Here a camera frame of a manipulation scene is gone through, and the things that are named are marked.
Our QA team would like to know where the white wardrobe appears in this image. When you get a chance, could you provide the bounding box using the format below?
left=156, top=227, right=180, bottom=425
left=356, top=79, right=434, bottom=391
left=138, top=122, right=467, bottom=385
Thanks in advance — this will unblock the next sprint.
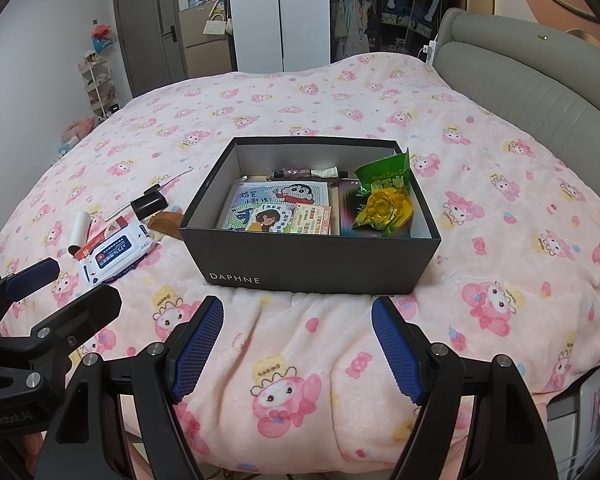
left=227, top=0, right=333, bottom=73

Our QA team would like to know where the red coffee packet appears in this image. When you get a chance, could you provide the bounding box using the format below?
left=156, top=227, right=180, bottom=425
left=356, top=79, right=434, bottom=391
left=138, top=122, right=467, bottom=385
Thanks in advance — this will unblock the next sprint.
left=77, top=217, right=131, bottom=261

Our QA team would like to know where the black buckle strap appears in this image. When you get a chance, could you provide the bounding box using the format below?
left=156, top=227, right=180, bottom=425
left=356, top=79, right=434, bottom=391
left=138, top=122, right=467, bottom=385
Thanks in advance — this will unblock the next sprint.
left=104, top=167, right=195, bottom=221

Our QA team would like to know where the cartoon girl card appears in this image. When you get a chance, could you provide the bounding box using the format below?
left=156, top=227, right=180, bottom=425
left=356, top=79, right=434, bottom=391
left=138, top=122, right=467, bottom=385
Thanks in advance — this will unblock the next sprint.
left=245, top=208, right=293, bottom=235

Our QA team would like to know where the grey door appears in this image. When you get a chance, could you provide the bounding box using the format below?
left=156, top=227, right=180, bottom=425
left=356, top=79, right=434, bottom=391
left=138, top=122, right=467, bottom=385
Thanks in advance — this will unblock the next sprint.
left=111, top=0, right=238, bottom=101

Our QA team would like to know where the orange printed card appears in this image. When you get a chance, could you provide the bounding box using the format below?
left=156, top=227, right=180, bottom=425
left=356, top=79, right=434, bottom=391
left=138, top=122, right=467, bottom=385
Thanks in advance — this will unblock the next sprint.
left=289, top=204, right=332, bottom=236

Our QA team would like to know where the black cardboard box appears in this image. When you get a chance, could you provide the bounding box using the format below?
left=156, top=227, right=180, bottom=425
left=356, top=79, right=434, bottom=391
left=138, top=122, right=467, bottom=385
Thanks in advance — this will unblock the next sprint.
left=179, top=136, right=442, bottom=295

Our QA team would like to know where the glass display cabinet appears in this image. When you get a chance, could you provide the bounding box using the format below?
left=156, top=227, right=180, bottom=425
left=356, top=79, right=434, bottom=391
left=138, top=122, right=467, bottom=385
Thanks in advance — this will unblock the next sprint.
left=328, top=0, right=468, bottom=58

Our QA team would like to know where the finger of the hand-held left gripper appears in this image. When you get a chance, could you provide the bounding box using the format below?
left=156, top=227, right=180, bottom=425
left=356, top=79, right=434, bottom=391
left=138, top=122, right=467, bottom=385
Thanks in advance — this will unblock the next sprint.
left=0, top=257, right=62, bottom=331
left=0, top=282, right=123, bottom=361

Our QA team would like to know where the white shelf rack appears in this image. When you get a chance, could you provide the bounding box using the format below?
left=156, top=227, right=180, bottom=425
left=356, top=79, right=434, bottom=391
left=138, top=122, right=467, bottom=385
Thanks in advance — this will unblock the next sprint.
left=77, top=52, right=123, bottom=121

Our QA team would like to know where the beige cabinet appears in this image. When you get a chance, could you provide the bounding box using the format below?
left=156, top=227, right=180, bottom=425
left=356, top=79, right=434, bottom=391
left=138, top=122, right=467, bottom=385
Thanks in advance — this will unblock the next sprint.
left=178, top=7, right=238, bottom=78

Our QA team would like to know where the green snack bag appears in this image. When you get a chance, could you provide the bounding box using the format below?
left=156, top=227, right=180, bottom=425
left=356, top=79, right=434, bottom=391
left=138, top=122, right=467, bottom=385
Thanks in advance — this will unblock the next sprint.
left=352, top=149, right=415, bottom=237

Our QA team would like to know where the pink plush toy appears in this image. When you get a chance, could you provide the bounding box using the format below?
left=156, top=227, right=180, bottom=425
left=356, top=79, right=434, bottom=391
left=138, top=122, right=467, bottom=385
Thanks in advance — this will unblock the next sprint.
left=60, top=116, right=97, bottom=143

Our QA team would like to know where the pink cartoon printed blanket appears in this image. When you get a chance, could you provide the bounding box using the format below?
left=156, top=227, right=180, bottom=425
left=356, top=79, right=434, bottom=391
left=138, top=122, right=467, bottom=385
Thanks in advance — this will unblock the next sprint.
left=0, top=52, right=600, bottom=480

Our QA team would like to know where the red and blue toy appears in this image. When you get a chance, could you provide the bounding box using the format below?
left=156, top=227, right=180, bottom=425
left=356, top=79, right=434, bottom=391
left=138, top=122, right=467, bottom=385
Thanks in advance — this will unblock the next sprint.
left=91, top=23, right=116, bottom=53

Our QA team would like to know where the wooden comb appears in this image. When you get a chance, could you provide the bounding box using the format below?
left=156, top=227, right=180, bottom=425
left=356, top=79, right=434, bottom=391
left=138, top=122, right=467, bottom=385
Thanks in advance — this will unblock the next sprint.
left=150, top=212, right=185, bottom=236

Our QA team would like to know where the white wet wipes pack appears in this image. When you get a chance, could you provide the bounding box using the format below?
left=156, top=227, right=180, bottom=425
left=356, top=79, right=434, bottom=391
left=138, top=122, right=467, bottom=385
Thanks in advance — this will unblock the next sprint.
left=76, top=222, right=161, bottom=288

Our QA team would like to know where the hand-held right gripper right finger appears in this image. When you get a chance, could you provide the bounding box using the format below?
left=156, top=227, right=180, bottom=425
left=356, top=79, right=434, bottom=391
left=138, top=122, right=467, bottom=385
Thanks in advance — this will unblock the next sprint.
left=371, top=296, right=546, bottom=480

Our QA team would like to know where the white handbag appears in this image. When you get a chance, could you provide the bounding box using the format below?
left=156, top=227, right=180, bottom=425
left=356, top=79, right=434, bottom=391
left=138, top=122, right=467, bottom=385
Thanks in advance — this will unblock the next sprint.
left=203, top=12, right=228, bottom=36

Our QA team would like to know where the white lint roller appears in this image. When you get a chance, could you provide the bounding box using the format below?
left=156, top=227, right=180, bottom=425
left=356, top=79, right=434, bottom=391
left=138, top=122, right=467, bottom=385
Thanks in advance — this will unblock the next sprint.
left=67, top=210, right=92, bottom=259

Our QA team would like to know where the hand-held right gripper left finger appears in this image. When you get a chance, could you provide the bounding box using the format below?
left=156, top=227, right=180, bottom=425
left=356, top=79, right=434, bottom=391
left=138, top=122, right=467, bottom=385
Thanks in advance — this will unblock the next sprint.
left=42, top=295, right=226, bottom=480

